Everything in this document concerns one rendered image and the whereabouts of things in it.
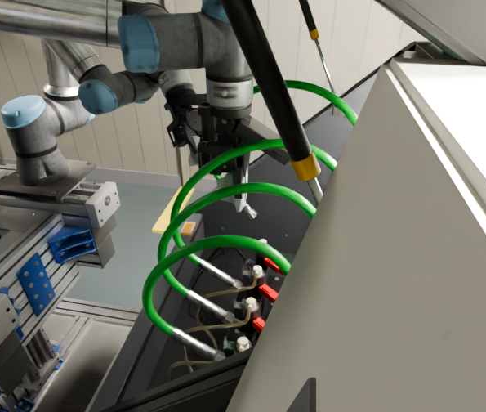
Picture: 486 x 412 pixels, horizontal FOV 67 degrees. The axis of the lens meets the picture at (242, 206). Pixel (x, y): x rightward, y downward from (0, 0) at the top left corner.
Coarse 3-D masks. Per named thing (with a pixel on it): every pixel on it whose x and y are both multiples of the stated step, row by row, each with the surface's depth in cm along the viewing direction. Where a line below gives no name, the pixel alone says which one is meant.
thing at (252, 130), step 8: (240, 120) 60; (248, 120) 61; (256, 120) 63; (240, 128) 60; (248, 128) 60; (256, 128) 61; (264, 128) 63; (240, 136) 61; (248, 136) 61; (256, 136) 60; (264, 136) 61; (272, 136) 62; (264, 152) 62; (272, 152) 62; (280, 152) 62; (280, 160) 63; (288, 160) 62
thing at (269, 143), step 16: (256, 144) 54; (272, 144) 53; (224, 160) 56; (320, 160) 54; (192, 176) 59; (176, 208) 63; (176, 240) 67; (192, 256) 69; (208, 272) 70; (224, 272) 71
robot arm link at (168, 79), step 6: (168, 72) 82; (174, 72) 82; (180, 72) 83; (186, 72) 84; (162, 78) 84; (168, 78) 82; (174, 78) 82; (180, 78) 82; (186, 78) 83; (162, 84) 84; (168, 84) 82; (174, 84) 82; (180, 84) 83; (192, 84) 85; (162, 90) 85; (168, 90) 83
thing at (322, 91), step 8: (288, 80) 63; (296, 80) 62; (256, 88) 67; (296, 88) 63; (304, 88) 62; (312, 88) 61; (320, 88) 60; (328, 96) 60; (336, 96) 60; (336, 104) 60; (344, 104) 60; (344, 112) 60; (352, 112) 60; (352, 120) 60; (216, 176) 83
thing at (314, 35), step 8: (304, 0) 77; (304, 8) 78; (304, 16) 79; (312, 16) 79; (312, 24) 79; (312, 32) 80; (320, 48) 82; (320, 56) 83; (328, 72) 84; (328, 80) 85; (336, 112) 88
